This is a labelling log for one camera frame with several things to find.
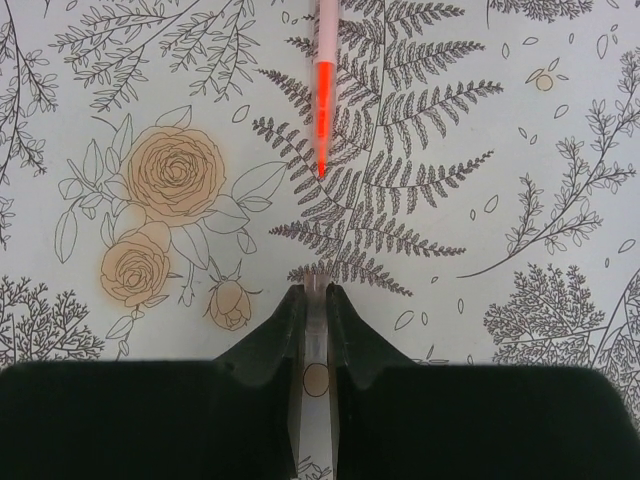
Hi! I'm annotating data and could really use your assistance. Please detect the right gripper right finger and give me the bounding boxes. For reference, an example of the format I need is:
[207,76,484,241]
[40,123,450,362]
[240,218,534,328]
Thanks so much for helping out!
[326,285,639,479]

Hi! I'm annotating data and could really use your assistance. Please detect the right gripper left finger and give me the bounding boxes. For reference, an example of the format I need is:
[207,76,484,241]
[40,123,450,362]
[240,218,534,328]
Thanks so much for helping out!
[1,286,306,479]

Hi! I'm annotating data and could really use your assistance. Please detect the orange pen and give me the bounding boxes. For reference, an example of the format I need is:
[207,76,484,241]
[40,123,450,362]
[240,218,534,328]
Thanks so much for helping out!
[283,1,340,479]

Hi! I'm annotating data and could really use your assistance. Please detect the floral table mat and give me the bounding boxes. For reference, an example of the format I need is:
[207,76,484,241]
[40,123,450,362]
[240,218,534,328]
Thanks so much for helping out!
[1,1,639,437]

